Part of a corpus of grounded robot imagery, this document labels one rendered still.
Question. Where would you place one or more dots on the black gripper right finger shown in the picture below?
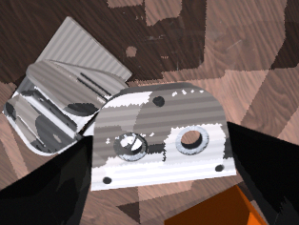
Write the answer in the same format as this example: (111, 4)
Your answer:
(270, 169)

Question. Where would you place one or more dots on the white housing plate with two holes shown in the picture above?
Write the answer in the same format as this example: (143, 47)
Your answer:
(159, 123)

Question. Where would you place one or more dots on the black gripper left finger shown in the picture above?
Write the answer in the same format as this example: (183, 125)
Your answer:
(54, 193)

